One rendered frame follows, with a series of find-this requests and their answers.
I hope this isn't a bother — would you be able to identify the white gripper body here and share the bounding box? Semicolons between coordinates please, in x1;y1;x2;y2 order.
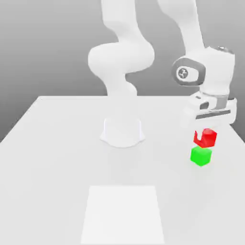
182;98;238;129

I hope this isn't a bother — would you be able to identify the small red cube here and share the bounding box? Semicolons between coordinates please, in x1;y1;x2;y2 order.
193;128;218;148

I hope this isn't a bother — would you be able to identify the small green cube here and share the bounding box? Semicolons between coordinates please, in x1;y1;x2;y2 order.
190;146;213;167

